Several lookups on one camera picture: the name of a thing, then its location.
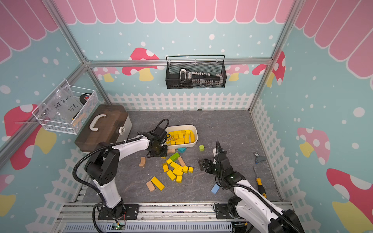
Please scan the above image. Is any white oval plastic tub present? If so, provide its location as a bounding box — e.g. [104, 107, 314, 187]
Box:
[166, 125, 198, 149]

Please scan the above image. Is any yellow cylinder block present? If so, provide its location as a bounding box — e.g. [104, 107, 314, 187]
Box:
[190, 134, 196, 143]

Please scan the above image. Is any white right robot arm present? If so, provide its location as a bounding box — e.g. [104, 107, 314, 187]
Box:
[199, 141, 305, 233]

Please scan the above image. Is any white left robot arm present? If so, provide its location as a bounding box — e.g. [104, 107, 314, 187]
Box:
[72, 119, 170, 220]

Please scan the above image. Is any light blue block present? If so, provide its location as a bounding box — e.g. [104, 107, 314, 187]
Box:
[211, 183, 220, 195]

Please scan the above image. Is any green rectangular block centre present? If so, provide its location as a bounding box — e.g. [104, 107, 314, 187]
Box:
[170, 152, 180, 162]

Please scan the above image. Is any brown small block left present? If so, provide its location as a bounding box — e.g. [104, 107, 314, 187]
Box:
[139, 157, 146, 168]

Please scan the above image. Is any tan slanted block centre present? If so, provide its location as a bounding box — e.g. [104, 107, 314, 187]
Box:
[178, 157, 186, 167]

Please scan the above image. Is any yellow black screwdriver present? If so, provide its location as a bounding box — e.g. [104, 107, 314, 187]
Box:
[253, 166, 267, 198]

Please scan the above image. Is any grey blue clamp tool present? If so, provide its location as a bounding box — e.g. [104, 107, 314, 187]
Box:
[254, 151, 267, 164]

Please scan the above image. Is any long yellow block bottom left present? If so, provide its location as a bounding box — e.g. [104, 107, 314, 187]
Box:
[151, 177, 165, 191]

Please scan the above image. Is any tan wooden block bottom left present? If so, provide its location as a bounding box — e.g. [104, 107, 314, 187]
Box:
[146, 181, 155, 192]

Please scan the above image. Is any brown lidded storage box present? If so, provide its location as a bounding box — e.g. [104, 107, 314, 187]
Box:
[74, 104, 132, 152]

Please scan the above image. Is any black tape roll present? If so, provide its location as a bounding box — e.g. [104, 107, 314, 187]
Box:
[79, 93, 92, 105]

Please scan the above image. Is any black wire mesh basket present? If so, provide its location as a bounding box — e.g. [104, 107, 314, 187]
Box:
[165, 55, 227, 89]

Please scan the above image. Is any clear wire wall basket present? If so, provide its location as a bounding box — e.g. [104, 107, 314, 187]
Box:
[32, 80, 99, 135]

